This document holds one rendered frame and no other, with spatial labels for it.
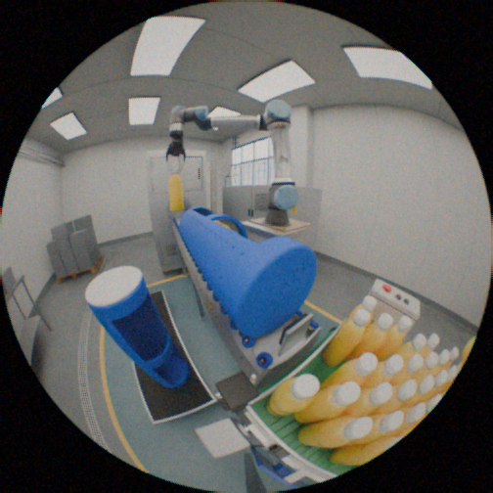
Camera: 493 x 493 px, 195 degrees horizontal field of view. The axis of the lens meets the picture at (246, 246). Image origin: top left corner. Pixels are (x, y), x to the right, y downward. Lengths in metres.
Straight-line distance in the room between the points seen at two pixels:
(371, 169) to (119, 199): 6.34
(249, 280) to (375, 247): 2.89
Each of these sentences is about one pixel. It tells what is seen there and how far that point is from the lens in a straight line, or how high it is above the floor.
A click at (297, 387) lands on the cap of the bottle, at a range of 0.25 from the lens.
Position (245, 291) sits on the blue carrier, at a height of 1.16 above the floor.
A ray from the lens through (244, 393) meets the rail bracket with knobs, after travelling 0.35.
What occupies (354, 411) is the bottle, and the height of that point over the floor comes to 1.05.
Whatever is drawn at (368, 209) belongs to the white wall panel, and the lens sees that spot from 2.98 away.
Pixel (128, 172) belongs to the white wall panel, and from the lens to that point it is 5.39.
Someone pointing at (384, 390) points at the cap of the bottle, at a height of 1.11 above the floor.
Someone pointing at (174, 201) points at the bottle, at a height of 1.30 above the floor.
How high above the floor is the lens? 1.34
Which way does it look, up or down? 22 degrees down
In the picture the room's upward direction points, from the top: 1 degrees clockwise
